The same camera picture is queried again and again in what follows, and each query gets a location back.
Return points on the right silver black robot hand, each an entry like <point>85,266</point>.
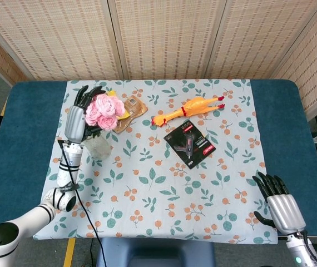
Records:
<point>285,214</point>

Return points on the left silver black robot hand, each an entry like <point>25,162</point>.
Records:
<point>75,125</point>

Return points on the pink artificial flower bouquet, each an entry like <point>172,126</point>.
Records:
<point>105,108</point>

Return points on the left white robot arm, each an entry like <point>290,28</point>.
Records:
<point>66,167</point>

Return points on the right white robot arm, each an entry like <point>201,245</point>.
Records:
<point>297,250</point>

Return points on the transparent textured glass vase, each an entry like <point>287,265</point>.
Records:
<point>97,147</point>

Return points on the yellow snack bag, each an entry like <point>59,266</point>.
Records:
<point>111,93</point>

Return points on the blue velvet table cover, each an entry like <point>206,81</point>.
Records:
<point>22,125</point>

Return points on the clear plastic snack package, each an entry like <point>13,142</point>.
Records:
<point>136,108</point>

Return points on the leaf and fruit print tablecloth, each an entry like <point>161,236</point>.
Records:
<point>158,194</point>

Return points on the black glue gun package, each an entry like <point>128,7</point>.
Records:
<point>192,144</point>

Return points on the yellow rubber chicken toy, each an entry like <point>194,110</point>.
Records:
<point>192,107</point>

